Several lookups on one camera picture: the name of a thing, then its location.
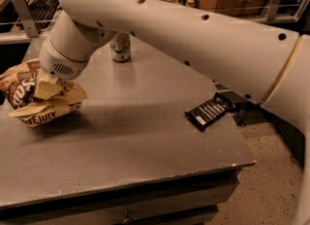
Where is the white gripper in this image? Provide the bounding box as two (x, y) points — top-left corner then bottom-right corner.
(9, 38), (89, 117)

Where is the brown sea salt chip bag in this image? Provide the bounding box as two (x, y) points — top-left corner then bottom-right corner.
(0, 58), (87, 128)

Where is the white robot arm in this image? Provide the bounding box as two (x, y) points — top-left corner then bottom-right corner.
(39, 0), (310, 136)

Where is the black rxbar chocolate bar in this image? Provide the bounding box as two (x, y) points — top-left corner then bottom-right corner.
(185, 92), (235, 132)

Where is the grey drawer cabinet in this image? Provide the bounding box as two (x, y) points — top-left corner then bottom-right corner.
(0, 167), (241, 225)

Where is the black computer keyboard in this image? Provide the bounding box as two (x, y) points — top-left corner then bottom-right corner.
(29, 0), (59, 29)

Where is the silver soda can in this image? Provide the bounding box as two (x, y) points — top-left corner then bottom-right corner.
(109, 32), (131, 62)

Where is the metal divider bracket left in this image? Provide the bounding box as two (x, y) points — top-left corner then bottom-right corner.
(11, 0), (40, 38)

